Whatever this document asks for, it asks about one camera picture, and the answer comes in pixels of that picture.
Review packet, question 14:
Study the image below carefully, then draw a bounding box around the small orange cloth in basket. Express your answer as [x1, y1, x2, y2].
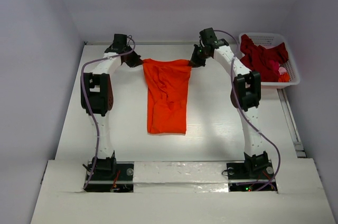
[278, 72, 290, 83]

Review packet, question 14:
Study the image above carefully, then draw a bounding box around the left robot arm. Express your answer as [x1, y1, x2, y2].
[80, 34, 142, 179]

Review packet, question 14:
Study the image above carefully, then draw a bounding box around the pink cloth in basket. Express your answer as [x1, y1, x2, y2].
[269, 60, 287, 75]

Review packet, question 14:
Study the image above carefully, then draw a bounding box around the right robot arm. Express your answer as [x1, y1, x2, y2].
[189, 27, 271, 180]

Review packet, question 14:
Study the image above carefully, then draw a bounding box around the dark red t shirt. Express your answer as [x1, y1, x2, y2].
[240, 34, 289, 82]

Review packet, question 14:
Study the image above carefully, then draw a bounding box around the orange t shirt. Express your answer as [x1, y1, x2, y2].
[143, 59, 192, 135]

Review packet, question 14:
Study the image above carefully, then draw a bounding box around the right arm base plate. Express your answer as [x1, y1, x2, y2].
[222, 162, 278, 192]

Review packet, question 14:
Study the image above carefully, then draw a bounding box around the white plastic basket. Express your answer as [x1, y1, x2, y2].
[239, 32, 300, 89]

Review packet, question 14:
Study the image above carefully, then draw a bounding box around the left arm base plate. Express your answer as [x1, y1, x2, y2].
[84, 162, 134, 193]

